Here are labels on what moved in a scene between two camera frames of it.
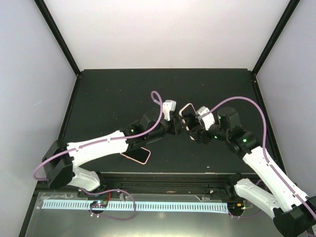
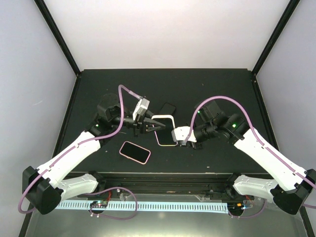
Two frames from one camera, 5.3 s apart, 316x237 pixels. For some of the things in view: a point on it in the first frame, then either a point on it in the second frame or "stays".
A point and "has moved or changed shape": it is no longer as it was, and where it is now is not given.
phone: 187,109 has moved or changed shape
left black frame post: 59,38 stays
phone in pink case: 141,155 stays
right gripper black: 200,134 → 195,145
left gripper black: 177,128 → 139,124
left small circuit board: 99,204 stays
